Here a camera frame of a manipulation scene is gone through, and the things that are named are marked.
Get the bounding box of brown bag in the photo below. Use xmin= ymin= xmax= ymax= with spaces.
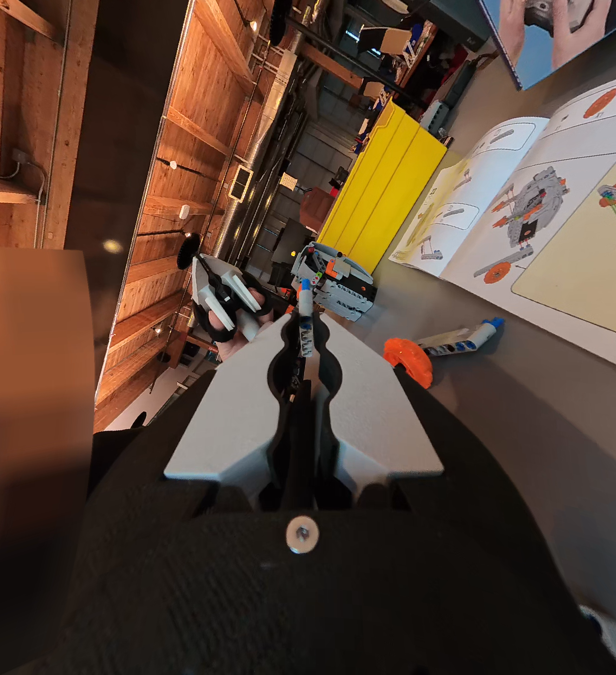
xmin=301 ymin=187 xmax=340 ymax=233

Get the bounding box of grey beam with orange wheel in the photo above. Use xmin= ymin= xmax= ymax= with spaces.
xmin=383 ymin=317 xmax=506 ymax=390

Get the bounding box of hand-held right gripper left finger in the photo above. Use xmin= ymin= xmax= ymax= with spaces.
xmin=163 ymin=314 xmax=295 ymax=496

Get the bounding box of yellow plastic bin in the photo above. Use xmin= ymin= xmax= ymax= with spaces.
xmin=318 ymin=100 xmax=448 ymax=275

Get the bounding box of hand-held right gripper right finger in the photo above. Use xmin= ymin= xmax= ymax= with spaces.
xmin=313 ymin=313 xmax=445 ymax=499

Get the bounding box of blue toy robot box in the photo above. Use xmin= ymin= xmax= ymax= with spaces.
xmin=478 ymin=0 xmax=616 ymax=91

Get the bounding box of grey toy robot assembly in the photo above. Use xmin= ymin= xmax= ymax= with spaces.
xmin=290 ymin=242 xmax=378 ymax=323

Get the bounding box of grey beam with blue pins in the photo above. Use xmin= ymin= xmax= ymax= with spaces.
xmin=294 ymin=278 xmax=318 ymax=362

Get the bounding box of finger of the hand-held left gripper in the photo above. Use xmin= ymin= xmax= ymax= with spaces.
xmin=190 ymin=254 xmax=219 ymax=317
xmin=218 ymin=268 xmax=267 ymax=314

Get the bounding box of person's left hand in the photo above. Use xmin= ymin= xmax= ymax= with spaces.
xmin=207 ymin=311 xmax=279 ymax=362

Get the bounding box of open instruction booklet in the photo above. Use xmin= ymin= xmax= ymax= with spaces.
xmin=388 ymin=69 xmax=616 ymax=378

